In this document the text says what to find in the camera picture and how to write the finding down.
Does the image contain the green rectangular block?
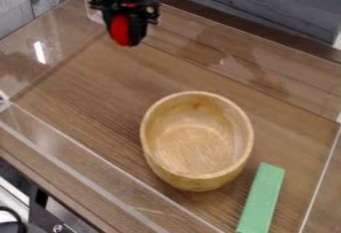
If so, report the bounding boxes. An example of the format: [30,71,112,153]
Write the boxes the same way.
[236,162,285,233]

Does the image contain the wooden bowl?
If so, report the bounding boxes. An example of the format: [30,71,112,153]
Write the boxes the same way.
[141,91,255,192]

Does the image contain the black table leg clamp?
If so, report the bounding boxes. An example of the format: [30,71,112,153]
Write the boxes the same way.
[29,187,77,233]

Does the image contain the black cable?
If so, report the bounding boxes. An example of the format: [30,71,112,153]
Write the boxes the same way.
[0,206,26,233]

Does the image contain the red plush strawberry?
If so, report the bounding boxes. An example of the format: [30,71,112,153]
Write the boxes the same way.
[110,15,130,46]

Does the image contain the clear acrylic corner bracket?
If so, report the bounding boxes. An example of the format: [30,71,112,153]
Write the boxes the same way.
[85,0,106,25]

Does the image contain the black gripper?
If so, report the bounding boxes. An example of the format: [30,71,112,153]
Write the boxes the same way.
[92,0,162,47]

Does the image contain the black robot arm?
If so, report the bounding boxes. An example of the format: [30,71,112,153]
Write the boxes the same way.
[88,0,162,47]

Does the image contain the clear acrylic tray wall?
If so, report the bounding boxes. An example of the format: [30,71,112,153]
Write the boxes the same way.
[0,0,341,233]

